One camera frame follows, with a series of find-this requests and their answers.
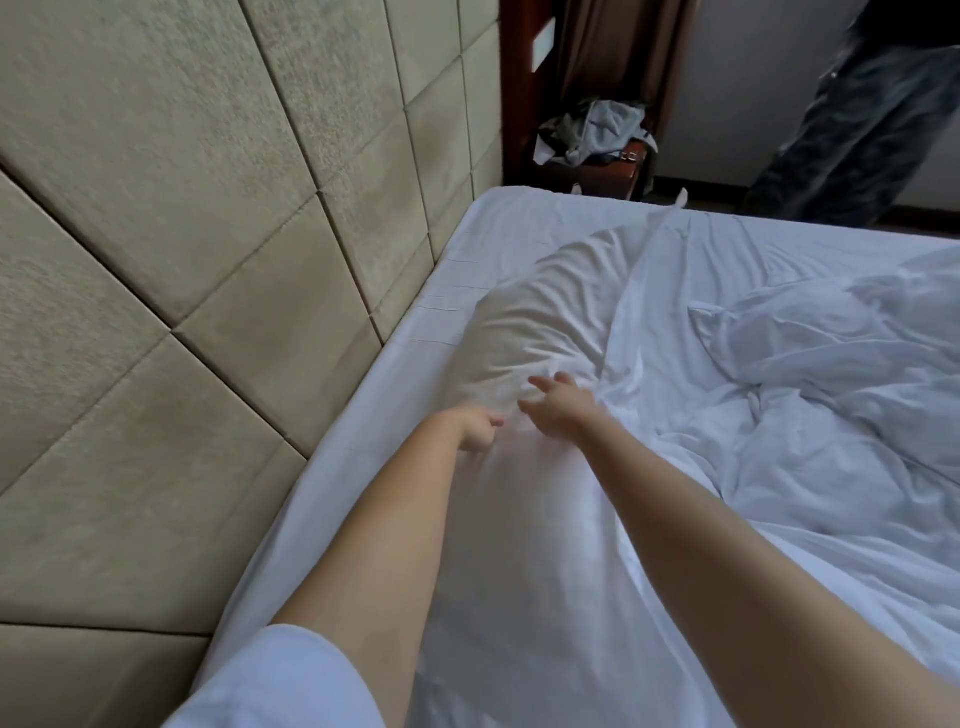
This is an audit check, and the person's right hand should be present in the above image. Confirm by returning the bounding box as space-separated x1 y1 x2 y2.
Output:
519 372 603 444

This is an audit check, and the person's left hand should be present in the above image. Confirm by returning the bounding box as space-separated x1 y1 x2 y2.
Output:
442 402 509 456

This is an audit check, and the white pillow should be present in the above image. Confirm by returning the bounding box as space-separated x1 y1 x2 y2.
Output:
405 225 722 728

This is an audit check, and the white bed sheet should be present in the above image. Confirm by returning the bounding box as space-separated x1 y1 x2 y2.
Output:
192 184 960 728

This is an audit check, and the white duvet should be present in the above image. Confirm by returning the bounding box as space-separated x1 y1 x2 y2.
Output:
660 247 960 632

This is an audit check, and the person's right forearm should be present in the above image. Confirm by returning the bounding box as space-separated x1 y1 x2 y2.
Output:
577 405 960 728

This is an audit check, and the person's left forearm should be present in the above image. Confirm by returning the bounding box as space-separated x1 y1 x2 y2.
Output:
274 412 467 728

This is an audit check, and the person's white shirt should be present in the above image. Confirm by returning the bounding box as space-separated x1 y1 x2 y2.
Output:
162 624 389 728

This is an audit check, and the brown curtain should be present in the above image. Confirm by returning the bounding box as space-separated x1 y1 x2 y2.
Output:
558 0 699 189

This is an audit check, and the beige padded headboard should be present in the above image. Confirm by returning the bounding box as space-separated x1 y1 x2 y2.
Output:
0 0 504 728

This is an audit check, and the dark wooden wall panel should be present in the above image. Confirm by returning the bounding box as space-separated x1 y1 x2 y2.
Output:
499 0 564 189

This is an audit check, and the white wall switch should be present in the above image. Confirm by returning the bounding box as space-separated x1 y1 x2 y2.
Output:
532 18 558 72

